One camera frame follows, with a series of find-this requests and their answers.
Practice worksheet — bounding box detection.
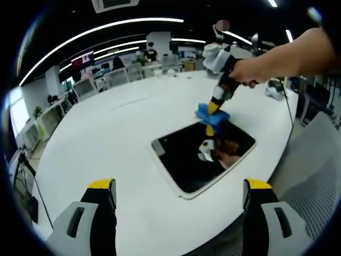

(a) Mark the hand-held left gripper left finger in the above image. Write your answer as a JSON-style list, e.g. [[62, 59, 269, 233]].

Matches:
[[45, 178, 118, 256]]

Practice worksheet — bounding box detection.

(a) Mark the ceiling air conditioner unit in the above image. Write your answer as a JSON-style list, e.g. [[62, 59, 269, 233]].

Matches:
[[91, 0, 140, 14]]

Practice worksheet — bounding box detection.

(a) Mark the person's right hand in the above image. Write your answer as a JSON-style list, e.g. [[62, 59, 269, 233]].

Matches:
[[230, 54, 270, 89]]

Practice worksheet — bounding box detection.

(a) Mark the long curved ceiling light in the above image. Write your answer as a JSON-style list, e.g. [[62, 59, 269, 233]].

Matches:
[[19, 18, 185, 86]]

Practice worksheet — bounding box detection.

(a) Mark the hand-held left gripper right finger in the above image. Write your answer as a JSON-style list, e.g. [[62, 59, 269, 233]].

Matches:
[[241, 178, 313, 256]]

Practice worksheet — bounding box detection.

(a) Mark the blue cleaning cloth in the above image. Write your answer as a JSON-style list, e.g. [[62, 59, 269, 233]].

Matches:
[[194, 102, 231, 126]]

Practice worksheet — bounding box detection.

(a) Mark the black cable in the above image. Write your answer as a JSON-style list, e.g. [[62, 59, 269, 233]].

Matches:
[[279, 76, 297, 140]]

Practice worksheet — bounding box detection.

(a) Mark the white and grey device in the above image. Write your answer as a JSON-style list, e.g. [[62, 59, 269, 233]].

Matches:
[[264, 79, 285, 101]]

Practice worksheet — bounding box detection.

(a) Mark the black tripod stand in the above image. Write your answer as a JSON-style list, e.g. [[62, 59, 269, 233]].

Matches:
[[11, 146, 54, 230]]

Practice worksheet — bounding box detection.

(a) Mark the white mesh office chair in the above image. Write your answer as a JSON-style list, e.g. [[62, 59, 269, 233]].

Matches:
[[268, 111, 339, 242]]

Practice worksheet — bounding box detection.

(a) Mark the wall screen with red picture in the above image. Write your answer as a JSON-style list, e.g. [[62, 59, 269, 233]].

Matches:
[[71, 51, 95, 69]]

